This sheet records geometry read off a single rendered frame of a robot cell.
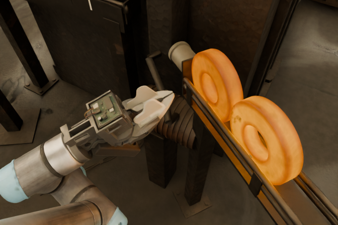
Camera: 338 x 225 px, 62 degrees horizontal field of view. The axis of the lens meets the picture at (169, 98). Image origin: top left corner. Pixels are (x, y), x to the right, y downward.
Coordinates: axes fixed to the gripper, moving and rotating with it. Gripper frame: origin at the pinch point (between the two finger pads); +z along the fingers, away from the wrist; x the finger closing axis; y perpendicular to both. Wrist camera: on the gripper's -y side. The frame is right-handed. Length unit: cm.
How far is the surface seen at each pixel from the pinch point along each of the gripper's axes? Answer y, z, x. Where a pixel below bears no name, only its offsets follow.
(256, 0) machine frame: -3.2, 29.7, 13.5
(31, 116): -54, -62, 70
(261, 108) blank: 4.9, 11.5, -14.0
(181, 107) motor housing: -19.5, 2.0, 8.7
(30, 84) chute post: -55, -59, 92
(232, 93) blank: 0.6, 10.5, -6.6
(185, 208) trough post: -69, -16, -2
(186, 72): -4.8, 6.6, 7.1
